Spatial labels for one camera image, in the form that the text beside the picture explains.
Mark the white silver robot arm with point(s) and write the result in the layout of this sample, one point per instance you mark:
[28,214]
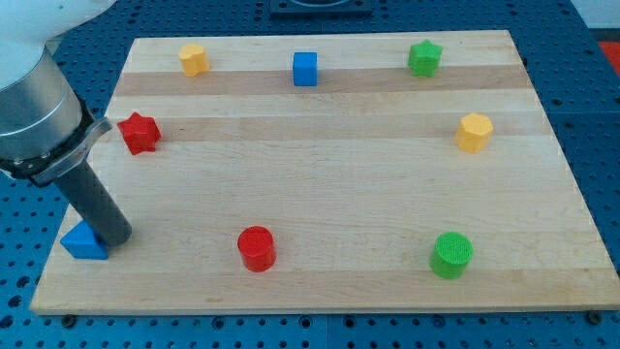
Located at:
[46,129]

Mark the green star block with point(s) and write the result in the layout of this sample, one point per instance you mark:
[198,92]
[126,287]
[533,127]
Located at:
[424,59]

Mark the yellow heart block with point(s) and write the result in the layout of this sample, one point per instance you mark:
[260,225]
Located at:
[193,59]

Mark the red star block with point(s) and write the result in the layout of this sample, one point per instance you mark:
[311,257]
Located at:
[139,133]

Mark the wooden board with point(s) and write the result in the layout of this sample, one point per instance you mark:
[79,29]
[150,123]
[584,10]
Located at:
[355,178]

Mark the red cylinder block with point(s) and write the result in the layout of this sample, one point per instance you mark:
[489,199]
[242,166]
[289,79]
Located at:
[257,249]

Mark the blue cube block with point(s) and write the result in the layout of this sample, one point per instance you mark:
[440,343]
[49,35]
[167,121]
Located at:
[305,68]

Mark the green cylinder block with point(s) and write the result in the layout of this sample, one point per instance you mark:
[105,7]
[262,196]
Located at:
[451,255]

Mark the yellow hexagon block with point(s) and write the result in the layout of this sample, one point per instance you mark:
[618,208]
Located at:
[474,132]

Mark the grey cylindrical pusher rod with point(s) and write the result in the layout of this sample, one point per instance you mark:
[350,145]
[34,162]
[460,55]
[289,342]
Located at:
[92,201]

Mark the blue triangle block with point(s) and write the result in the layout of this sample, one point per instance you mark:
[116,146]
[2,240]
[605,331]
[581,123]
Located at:
[82,242]

